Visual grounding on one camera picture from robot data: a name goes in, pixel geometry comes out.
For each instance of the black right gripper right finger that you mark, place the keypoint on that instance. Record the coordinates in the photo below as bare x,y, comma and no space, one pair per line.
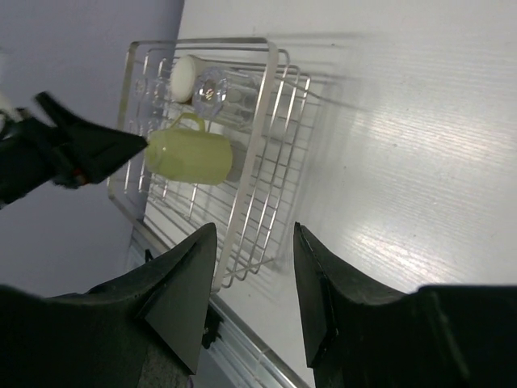
360,333

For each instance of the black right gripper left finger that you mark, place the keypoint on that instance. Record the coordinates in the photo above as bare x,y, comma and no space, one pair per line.
142,329

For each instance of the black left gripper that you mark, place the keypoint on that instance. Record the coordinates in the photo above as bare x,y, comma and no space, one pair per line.
71,152

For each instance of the small clear glass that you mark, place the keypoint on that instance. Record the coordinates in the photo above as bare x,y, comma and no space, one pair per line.
141,90
157,92

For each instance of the yellow-green ceramic mug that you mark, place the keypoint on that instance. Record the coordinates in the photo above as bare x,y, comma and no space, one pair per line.
187,152

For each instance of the brown and white paper cup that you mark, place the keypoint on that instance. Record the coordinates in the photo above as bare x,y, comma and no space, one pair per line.
183,77

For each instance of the large clear glass tumbler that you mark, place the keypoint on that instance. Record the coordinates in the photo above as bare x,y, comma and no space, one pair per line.
225,96

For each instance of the metal wire dish rack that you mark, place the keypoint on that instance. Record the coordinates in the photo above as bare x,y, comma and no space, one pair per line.
253,208

